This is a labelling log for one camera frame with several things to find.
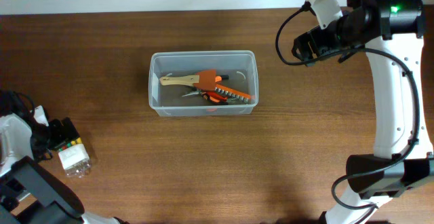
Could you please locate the small red cutting pliers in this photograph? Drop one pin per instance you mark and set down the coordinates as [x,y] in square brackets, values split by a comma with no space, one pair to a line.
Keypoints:
[217,99]

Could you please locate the clear plastic container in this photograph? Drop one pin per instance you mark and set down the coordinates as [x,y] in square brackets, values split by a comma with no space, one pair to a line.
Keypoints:
[168,101]

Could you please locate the clear box coloured connectors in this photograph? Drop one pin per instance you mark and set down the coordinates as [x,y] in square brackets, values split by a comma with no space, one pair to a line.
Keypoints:
[74,159]

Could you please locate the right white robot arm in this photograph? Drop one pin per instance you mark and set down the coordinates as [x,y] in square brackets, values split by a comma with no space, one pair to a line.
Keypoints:
[390,33]

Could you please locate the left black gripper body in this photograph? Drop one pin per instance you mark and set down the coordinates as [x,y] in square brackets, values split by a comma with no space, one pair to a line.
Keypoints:
[57,135]

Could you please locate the socket bit rail orange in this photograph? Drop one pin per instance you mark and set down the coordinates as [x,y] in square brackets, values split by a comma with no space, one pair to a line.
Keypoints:
[233,94]

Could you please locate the orange black needle-nose pliers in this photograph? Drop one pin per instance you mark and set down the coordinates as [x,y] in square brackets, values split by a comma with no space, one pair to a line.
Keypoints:
[217,79]

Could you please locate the orange scraper wooden handle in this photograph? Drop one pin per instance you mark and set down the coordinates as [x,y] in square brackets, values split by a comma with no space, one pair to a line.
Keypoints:
[203,80]

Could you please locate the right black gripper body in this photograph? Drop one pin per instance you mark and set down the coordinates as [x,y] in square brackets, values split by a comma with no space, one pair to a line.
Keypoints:
[323,41]

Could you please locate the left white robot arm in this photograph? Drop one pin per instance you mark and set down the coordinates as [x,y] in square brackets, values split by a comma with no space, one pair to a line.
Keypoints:
[29,193]

